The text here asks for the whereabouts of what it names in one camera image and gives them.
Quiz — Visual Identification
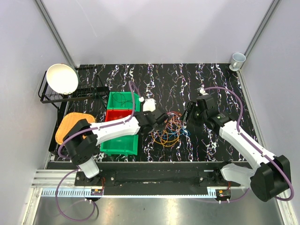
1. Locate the green plastic bin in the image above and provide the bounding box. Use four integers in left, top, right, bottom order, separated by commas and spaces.
100, 135, 138, 156
106, 91, 141, 112

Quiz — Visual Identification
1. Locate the pink cable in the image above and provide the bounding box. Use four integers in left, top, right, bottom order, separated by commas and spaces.
164, 111, 186, 139

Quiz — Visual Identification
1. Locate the orange woven basket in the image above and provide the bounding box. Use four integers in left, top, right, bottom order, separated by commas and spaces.
55, 112, 96, 145

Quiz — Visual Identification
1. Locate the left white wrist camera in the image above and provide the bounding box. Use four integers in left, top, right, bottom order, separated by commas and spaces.
139, 97, 156, 112

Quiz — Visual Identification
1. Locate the white mug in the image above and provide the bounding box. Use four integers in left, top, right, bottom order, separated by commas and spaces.
229, 52, 246, 71

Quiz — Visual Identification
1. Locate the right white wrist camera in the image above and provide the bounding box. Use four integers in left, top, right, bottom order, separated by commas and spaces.
197, 88, 208, 96

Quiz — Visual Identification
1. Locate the far green plastic bin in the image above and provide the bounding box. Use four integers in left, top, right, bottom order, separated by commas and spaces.
106, 91, 141, 112

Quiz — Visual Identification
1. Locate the black wire dish rack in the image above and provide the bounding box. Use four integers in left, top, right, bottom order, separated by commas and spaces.
38, 65, 110, 155

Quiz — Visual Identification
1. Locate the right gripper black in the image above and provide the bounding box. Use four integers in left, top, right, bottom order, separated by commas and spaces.
179, 101, 207, 128

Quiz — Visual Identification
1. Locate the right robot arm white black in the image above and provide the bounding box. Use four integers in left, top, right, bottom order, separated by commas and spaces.
181, 95, 292, 202

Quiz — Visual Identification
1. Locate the red plastic bin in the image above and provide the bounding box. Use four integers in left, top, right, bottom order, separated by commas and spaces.
105, 109, 132, 122

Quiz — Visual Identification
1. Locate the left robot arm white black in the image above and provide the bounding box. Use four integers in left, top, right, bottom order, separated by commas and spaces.
60, 109, 169, 186

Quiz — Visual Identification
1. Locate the brown cable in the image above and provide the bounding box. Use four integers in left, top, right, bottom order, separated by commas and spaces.
110, 92, 137, 110

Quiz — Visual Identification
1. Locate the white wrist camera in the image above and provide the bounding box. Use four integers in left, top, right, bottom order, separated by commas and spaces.
139, 97, 156, 112
197, 88, 208, 96

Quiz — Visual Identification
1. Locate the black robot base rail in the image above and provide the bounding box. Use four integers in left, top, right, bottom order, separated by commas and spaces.
75, 162, 240, 198

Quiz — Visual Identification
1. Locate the white bowl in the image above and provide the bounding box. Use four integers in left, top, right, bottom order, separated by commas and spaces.
46, 64, 79, 95

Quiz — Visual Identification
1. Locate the yellow cable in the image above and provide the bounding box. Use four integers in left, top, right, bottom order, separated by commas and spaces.
150, 126, 181, 147

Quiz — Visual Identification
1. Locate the near green plastic bin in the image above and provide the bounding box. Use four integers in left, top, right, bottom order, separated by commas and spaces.
100, 135, 138, 156

